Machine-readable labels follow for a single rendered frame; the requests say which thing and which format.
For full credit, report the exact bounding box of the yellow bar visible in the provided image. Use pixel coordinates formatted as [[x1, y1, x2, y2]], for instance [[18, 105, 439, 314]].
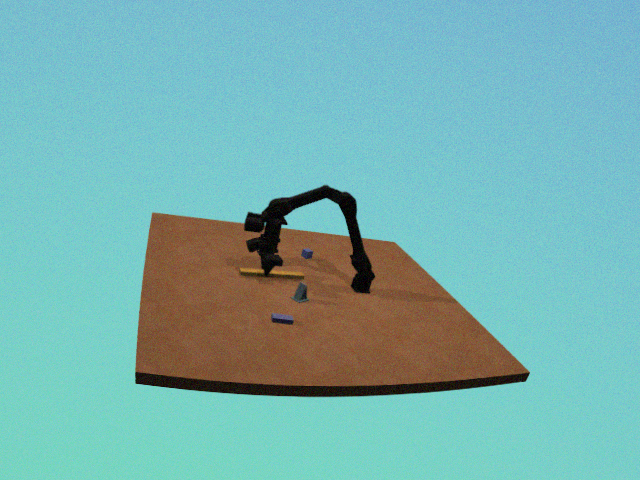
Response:
[[239, 267, 304, 280]]

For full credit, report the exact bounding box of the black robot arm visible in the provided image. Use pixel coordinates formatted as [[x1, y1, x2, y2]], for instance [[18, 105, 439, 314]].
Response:
[[244, 185, 375, 294]]

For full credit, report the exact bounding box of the dark blue flat bar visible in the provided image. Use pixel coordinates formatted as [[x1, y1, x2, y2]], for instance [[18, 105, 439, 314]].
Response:
[[271, 313, 294, 325]]

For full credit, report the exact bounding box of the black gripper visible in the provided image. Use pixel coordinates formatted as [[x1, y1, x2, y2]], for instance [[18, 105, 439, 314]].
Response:
[[257, 233, 283, 276]]

